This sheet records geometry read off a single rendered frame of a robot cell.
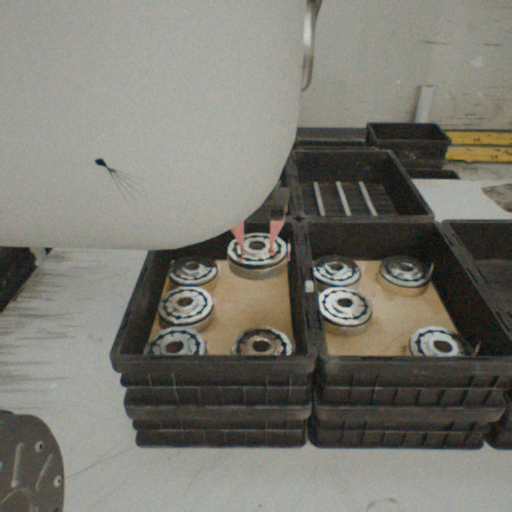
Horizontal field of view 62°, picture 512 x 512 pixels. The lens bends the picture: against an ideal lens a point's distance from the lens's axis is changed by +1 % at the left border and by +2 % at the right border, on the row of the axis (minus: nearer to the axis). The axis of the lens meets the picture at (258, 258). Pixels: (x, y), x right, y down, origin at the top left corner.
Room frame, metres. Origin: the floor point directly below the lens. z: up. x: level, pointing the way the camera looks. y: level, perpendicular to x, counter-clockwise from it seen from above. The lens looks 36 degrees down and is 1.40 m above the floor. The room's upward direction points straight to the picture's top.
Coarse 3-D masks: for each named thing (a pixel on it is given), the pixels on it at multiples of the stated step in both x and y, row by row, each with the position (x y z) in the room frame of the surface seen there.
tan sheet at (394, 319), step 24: (360, 264) 0.77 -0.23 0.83; (360, 288) 0.69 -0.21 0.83; (432, 288) 0.69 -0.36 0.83; (384, 312) 0.61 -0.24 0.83; (408, 312) 0.61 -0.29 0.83; (432, 312) 0.61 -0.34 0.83; (336, 336) 0.55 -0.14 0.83; (360, 336) 0.55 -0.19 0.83; (384, 336) 0.55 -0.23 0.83; (408, 336) 0.55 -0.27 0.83
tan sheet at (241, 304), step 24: (216, 264) 0.77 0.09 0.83; (168, 288) 0.69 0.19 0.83; (216, 288) 0.69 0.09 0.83; (240, 288) 0.69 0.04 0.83; (264, 288) 0.69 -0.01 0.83; (288, 288) 0.69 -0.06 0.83; (216, 312) 0.61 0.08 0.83; (240, 312) 0.61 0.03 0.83; (264, 312) 0.61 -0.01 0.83; (288, 312) 0.61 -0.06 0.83; (216, 336) 0.55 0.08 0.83; (288, 336) 0.55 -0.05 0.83
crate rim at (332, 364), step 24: (312, 264) 0.63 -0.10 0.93; (480, 288) 0.57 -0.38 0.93; (312, 312) 0.50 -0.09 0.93; (336, 360) 0.41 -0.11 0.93; (360, 360) 0.41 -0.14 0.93; (384, 360) 0.41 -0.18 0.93; (408, 360) 0.41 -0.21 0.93; (432, 360) 0.41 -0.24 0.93; (456, 360) 0.41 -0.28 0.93; (480, 360) 0.41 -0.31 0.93; (504, 360) 0.41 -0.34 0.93
